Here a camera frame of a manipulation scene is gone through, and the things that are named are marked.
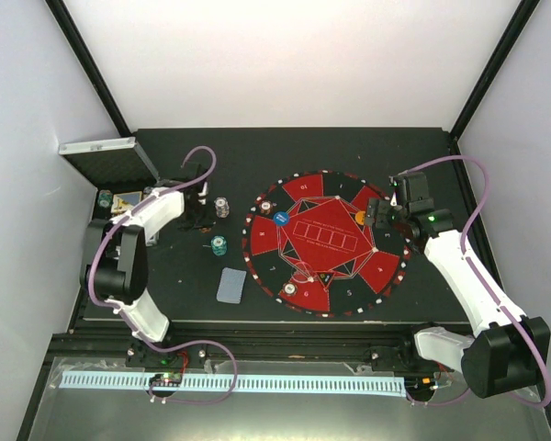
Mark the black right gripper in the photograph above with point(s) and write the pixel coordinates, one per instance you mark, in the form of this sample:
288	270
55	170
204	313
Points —
380	221

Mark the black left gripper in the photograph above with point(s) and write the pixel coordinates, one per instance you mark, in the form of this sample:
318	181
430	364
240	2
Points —
209	222

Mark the white blue chip stack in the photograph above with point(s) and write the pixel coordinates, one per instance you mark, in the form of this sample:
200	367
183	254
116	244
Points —
222	207

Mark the yellow big blind button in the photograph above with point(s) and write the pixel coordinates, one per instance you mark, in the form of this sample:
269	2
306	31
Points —
361	218

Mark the green blue chip stack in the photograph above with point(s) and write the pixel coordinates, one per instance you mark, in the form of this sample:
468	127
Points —
219	245

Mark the orange chip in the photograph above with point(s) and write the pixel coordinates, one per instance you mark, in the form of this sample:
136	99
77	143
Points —
266	207
289	289

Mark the blue small blind button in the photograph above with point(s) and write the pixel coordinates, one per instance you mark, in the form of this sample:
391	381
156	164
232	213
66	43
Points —
281	218

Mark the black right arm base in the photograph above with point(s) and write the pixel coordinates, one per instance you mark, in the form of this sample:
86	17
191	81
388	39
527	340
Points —
396	354

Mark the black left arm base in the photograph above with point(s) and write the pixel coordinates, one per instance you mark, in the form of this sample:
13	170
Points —
140	355

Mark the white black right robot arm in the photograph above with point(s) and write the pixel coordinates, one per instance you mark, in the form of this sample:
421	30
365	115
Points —
507	350

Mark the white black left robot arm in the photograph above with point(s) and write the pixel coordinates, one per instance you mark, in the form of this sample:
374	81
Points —
115	269

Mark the yellow boxed card deck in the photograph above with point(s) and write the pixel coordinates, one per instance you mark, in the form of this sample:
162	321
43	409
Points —
122	202

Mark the blue playing card deck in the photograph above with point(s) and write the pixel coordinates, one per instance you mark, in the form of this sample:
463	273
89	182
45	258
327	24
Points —
231	286

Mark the round red black poker mat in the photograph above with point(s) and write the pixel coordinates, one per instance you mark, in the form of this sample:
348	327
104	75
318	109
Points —
355	267

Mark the aluminium poker case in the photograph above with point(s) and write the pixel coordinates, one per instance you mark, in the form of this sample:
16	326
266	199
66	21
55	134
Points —
111	164

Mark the green chips in case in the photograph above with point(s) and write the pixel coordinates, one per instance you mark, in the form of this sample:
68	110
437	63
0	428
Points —
104	199

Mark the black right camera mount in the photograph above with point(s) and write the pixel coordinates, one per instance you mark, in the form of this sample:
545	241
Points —
411	193

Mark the white slotted cable duct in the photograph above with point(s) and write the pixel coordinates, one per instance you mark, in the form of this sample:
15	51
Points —
244	383

